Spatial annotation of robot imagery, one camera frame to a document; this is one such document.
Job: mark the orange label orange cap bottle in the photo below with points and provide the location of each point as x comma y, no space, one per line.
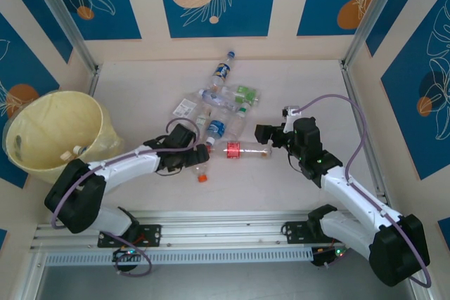
202,177

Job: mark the blue label bottle white cap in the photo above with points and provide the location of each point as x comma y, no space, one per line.
216,128

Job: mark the slim green white label bottle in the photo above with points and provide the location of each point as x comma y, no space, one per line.
202,121

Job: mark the white label clear bottle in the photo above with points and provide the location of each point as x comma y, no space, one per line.
184,105

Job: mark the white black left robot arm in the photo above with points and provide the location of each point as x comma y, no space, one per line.
123,168

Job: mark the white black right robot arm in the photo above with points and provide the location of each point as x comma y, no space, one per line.
355,194

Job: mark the yellow plastic bin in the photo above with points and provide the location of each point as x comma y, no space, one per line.
45,128

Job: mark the red label red cap bottle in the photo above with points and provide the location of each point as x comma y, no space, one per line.
232,150

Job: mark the green label clear bottle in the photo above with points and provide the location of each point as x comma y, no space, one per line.
247,94

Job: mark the clear water bottle barcode label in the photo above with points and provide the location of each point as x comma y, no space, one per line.
219,99

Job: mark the blue yellow label soda bottle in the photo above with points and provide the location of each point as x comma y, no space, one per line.
222,70

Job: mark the aluminium side rail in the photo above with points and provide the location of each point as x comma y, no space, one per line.
94,82
351,85

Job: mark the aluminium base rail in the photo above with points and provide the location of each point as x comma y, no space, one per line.
228,229

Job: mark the aluminium frame post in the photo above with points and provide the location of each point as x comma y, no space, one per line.
61,8
372,8

